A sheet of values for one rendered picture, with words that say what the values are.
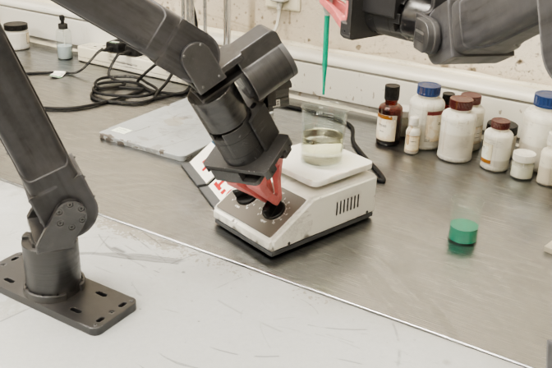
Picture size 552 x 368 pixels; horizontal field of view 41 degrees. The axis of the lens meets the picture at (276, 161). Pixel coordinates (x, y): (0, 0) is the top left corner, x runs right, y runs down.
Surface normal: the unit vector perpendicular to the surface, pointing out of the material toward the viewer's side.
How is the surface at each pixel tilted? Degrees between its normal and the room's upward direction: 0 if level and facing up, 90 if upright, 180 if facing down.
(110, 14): 92
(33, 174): 78
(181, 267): 0
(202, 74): 90
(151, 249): 0
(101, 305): 0
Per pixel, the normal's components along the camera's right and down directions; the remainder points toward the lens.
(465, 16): -0.91, -0.03
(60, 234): 0.41, 0.36
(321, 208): 0.65, 0.31
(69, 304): 0.03, -0.92
